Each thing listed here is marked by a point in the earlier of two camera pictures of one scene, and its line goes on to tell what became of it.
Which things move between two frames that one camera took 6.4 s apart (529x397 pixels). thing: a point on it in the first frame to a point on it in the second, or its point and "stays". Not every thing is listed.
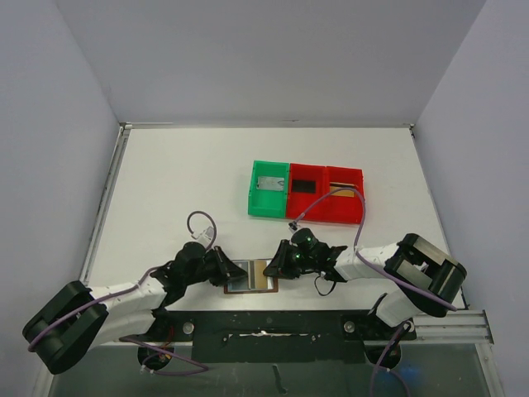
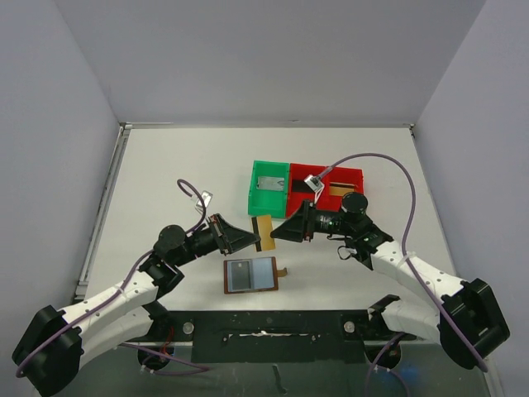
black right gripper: (283, 262) to (307, 221)
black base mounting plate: (274, 336) stays
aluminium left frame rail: (105, 204) stays
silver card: (270, 183) stays
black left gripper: (221, 265) to (220, 235)
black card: (303, 185) stays
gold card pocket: (260, 279) to (265, 226)
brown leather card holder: (255, 281) stays
